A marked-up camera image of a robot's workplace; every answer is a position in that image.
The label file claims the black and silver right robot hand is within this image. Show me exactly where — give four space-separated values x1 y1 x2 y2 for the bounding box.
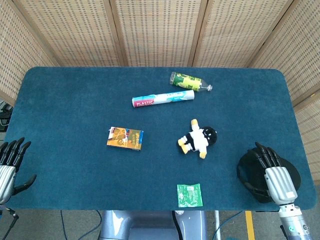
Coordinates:
254 141 299 206

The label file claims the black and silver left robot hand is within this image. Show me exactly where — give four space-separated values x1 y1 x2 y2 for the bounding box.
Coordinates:
0 136 38 206

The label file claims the black and white plush toy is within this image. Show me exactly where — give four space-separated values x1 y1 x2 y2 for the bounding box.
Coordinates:
177 119 218 160

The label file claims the black cap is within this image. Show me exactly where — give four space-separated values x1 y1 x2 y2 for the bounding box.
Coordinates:
236 147 302 204

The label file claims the black stand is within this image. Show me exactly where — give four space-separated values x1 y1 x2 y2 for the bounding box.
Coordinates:
0 206 20 240

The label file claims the bamboo screen panel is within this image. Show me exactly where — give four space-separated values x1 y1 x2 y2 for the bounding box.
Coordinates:
292 91 320 182
12 0 129 68
249 0 320 107
109 0 209 68
0 0 60 107
192 0 295 68

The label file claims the black equipment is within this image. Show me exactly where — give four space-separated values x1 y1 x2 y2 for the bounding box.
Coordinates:
0 99 14 132

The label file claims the blue table mat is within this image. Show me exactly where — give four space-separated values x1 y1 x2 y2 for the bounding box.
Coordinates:
4 66 316 213

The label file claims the white table leg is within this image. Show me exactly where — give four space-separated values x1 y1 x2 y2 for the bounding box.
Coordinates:
214 210 222 240

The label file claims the green foil sachet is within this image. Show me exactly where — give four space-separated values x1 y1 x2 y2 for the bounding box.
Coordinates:
176 183 204 208

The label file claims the orange snack box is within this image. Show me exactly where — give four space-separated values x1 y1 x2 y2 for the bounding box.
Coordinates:
106 126 145 152

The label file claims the grey robot torso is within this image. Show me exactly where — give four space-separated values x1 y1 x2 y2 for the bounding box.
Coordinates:
99 210 209 240

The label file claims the green label plastic bottle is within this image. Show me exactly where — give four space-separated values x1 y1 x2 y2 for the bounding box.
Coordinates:
169 71 214 93

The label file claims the plastic wrap roll box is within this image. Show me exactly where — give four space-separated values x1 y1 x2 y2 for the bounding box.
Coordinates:
131 89 195 109

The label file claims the blue floor cable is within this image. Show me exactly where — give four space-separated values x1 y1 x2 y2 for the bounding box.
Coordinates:
59 210 101 240
212 211 244 240

